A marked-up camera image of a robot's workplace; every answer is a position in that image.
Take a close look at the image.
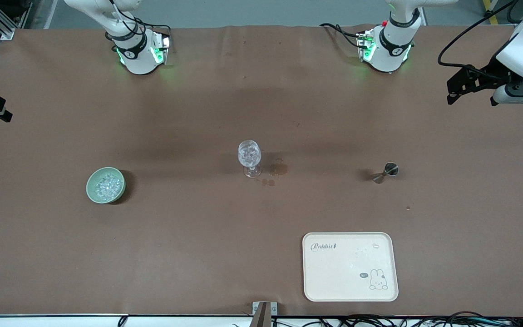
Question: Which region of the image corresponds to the steel double jigger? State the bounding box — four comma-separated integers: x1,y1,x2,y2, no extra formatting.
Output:
372,162,399,184

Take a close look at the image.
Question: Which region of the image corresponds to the clear ice cube pile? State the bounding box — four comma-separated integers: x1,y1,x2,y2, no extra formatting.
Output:
94,173,122,200

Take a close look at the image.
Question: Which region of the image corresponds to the clear wine glass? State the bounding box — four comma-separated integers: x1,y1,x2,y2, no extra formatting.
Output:
238,140,262,178

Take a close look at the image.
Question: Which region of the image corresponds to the green ceramic bowl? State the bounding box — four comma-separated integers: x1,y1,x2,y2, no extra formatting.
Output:
86,167,127,204

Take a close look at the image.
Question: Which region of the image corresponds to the cream rabbit print tray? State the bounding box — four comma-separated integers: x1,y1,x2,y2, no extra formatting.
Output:
302,232,399,302

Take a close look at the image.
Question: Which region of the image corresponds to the brown table cover sheet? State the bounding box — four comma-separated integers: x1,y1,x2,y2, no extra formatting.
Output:
0,25,523,317

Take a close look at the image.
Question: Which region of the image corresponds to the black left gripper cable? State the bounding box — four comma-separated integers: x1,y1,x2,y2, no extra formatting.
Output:
438,0,518,80

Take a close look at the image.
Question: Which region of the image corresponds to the black left arm base cable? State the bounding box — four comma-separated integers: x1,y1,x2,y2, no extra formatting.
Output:
320,23,363,48

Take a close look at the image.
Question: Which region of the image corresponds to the black cable bundle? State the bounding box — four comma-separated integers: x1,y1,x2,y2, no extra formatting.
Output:
271,312,523,327

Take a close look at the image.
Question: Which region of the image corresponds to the grey metal camera bracket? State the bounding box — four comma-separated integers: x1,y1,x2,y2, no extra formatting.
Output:
252,301,278,327

